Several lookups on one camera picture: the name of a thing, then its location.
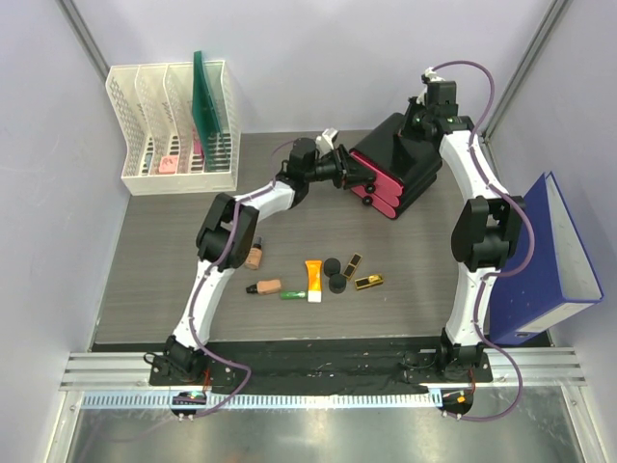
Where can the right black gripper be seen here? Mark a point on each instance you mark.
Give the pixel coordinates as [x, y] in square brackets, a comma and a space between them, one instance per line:
[405, 132]

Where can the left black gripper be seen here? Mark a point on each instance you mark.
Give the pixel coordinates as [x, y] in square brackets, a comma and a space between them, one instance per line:
[350, 176]

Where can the pink drawer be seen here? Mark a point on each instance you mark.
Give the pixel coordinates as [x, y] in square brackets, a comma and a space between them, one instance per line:
[387, 193]
[380, 175]
[382, 206]

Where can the black pink drawer organizer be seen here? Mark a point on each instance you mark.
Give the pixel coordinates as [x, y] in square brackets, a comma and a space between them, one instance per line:
[413, 162]

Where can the black round jar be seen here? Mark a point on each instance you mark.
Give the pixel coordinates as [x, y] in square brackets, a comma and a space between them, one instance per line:
[337, 283]
[331, 266]

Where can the orange white cream tube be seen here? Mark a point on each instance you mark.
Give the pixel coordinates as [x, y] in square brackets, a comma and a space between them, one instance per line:
[314, 269]

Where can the round foundation bottle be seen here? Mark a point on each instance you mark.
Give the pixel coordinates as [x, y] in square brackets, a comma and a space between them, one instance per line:
[254, 257]

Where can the beige foundation tube black cap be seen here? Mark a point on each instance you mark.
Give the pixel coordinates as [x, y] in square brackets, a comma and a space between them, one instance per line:
[265, 287]

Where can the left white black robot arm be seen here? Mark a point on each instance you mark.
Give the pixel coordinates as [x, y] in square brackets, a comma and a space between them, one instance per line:
[224, 242]

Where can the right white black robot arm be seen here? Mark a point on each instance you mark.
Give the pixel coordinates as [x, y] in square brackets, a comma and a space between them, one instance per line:
[486, 234]

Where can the black gold upright lipstick case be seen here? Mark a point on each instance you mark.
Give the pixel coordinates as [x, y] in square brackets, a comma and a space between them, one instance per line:
[352, 266]

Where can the gold lipstick lying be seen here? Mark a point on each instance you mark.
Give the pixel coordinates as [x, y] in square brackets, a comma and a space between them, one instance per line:
[369, 281]

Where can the green lip balm tube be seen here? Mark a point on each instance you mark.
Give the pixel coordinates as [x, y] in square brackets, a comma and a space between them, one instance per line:
[293, 295]

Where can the green board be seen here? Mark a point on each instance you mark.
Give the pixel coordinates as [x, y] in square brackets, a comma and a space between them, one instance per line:
[204, 109]

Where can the pink item in organizer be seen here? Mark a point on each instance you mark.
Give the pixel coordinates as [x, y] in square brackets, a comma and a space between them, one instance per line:
[197, 148]

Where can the pink eraser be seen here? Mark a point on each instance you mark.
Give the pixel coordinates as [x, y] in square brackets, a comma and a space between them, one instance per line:
[167, 165]

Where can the white mesh file organizer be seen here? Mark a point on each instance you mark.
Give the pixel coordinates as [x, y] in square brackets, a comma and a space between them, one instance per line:
[153, 105]

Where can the blue ring binder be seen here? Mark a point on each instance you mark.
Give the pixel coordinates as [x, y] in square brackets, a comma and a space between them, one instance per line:
[559, 281]

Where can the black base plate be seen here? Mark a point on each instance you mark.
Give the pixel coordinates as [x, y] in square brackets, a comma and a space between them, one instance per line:
[318, 364]

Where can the aluminium rail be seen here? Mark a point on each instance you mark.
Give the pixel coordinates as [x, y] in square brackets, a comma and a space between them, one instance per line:
[121, 381]

